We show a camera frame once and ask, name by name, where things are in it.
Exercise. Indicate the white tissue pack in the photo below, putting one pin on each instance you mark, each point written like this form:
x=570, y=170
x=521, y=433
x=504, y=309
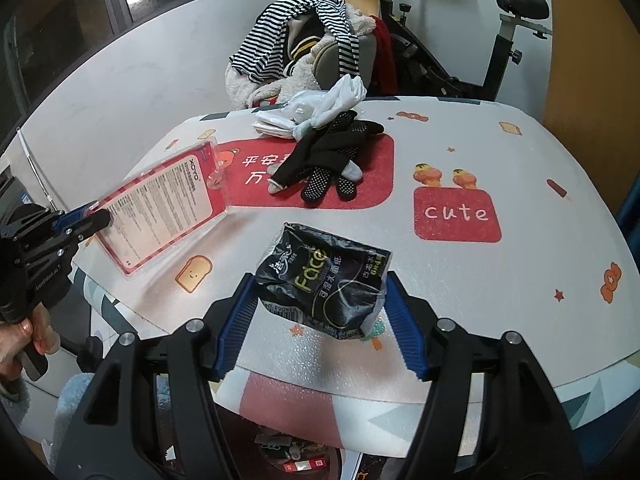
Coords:
x=274, y=123

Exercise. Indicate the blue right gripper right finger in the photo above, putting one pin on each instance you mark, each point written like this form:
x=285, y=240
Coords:
x=407, y=333

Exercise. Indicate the white mop pole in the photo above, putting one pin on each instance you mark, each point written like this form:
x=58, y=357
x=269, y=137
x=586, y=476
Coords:
x=48, y=195

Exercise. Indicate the red clear blister package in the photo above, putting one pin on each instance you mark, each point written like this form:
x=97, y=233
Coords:
x=160, y=206

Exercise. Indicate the black exercise bike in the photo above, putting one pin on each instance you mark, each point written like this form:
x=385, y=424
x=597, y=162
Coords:
x=461, y=33

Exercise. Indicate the white fleece clothes pile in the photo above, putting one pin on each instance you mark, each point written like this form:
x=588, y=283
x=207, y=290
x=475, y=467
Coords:
x=314, y=71

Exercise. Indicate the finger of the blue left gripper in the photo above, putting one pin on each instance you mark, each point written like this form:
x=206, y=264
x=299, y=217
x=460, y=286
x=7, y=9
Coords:
x=85, y=209
x=95, y=222

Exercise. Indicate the wooden door panel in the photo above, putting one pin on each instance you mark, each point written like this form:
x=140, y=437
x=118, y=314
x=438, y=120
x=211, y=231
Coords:
x=592, y=103

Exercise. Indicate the black dotted gloves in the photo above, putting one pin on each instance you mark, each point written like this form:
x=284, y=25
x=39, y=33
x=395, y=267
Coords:
x=327, y=156

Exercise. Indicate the black face tissue pack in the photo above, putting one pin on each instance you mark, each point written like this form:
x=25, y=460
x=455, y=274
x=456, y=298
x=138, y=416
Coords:
x=324, y=281

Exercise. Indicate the red cigarette box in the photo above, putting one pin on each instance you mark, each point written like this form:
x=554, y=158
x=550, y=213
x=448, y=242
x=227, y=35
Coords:
x=298, y=466

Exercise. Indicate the brown round trash bin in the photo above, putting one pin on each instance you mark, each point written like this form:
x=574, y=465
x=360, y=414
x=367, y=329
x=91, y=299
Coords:
x=274, y=449

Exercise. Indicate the person's left hand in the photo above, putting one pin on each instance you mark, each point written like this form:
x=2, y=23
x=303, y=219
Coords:
x=14, y=338

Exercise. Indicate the striped black white shirt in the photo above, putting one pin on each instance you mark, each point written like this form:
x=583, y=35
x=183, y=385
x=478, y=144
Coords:
x=286, y=30

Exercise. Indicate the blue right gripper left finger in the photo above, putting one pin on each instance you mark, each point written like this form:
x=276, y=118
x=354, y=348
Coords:
x=231, y=337

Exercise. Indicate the blue curtain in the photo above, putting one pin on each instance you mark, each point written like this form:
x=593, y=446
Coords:
x=628, y=219

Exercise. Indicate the white plastic bag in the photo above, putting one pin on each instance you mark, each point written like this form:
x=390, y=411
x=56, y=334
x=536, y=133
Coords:
x=319, y=107

